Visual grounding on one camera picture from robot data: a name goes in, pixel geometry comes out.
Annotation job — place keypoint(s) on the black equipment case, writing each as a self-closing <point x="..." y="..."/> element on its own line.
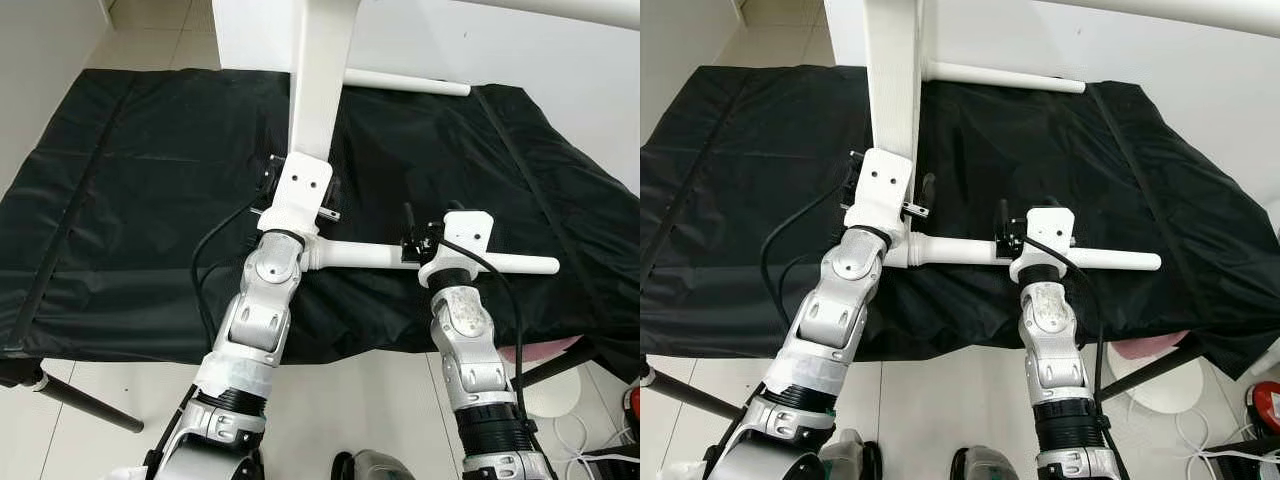
<point x="1250" y="462"/>
<point x="615" y="468"/>

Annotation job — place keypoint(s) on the grey metal pole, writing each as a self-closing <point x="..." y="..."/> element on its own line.
<point x="560" y="365"/>
<point x="1160" y="370"/>

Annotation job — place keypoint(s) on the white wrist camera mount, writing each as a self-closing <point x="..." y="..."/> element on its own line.
<point x="300" y="195"/>
<point x="1045" y="235"/>
<point x="880" y="190"/>
<point x="460" y="240"/>

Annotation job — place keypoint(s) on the grey robot left leg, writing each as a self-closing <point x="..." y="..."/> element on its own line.
<point x="848" y="458"/>

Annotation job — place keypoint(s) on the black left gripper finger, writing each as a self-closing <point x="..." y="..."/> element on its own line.
<point x="928" y="192"/>
<point x="334" y="195"/>
<point x="274" y="178"/>
<point x="857" y="175"/>

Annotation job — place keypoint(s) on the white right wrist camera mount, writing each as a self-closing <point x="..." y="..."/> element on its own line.
<point x="460" y="240"/>
<point x="1045" y="235"/>

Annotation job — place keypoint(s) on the pink plastic piece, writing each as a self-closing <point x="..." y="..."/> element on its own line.
<point x="1150" y="343"/>
<point x="540" y="348"/>

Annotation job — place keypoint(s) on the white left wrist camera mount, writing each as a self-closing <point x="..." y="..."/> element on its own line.
<point x="300" y="195"/>
<point x="880" y="190"/>

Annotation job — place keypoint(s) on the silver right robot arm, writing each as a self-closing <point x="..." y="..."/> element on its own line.
<point x="1050" y="340"/>
<point x="470" y="340"/>

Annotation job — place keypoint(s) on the black metal rod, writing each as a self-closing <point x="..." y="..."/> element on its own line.
<point x="80" y="398"/>
<point x="695" y="395"/>

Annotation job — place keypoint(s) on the grey robot leg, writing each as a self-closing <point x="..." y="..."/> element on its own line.
<point x="375" y="468"/>
<point x="985" y="466"/>
<point x="848" y="458"/>

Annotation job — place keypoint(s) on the grey robot right leg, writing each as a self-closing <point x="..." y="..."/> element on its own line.
<point x="985" y="466"/>
<point x="375" y="468"/>

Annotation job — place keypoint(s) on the white round floor base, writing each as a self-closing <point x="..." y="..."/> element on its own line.
<point x="1150" y="385"/>
<point x="558" y="398"/>

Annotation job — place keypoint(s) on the black cloth table cover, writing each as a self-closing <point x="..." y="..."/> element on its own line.
<point x="760" y="220"/>
<point x="150" y="220"/>

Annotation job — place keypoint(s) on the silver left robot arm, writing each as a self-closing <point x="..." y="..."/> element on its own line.
<point x="260" y="320"/>
<point x="840" y="320"/>

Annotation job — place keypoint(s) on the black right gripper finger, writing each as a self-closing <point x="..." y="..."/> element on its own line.
<point x="408" y="222"/>
<point x="1003" y="217"/>

